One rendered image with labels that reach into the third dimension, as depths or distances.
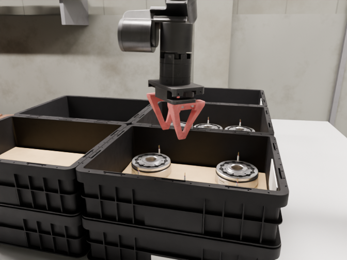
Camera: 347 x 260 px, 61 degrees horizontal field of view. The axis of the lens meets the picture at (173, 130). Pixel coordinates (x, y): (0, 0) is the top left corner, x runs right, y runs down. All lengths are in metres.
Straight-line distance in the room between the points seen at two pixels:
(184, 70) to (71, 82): 2.68
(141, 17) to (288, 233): 0.62
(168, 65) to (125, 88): 2.45
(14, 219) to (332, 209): 0.83
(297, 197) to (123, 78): 2.26
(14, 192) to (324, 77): 2.64
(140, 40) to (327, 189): 0.79
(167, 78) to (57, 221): 0.38
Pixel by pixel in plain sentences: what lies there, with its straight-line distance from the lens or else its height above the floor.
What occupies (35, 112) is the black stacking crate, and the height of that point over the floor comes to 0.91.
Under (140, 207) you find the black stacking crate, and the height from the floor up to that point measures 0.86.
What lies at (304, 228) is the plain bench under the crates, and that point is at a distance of 0.87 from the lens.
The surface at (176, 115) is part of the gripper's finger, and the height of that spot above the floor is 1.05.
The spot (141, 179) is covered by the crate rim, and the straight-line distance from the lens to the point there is 0.55.
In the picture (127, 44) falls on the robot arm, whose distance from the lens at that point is 0.53.
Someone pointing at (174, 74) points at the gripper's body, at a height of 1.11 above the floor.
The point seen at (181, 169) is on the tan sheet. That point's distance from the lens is 0.79.
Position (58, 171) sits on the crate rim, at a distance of 0.62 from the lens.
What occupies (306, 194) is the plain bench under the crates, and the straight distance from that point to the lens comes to 1.02.
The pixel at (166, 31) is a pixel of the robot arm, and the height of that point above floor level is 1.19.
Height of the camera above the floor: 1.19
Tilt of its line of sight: 19 degrees down
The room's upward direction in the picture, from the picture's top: straight up
